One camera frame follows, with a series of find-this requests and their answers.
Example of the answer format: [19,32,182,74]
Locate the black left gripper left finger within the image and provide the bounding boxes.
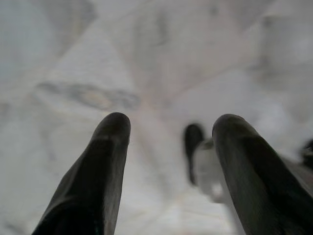
[31,112,132,235]

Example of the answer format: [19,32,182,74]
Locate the white robot lower leg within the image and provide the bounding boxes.
[195,138,229,204]

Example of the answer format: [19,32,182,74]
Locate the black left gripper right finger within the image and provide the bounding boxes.
[212,113,313,235]

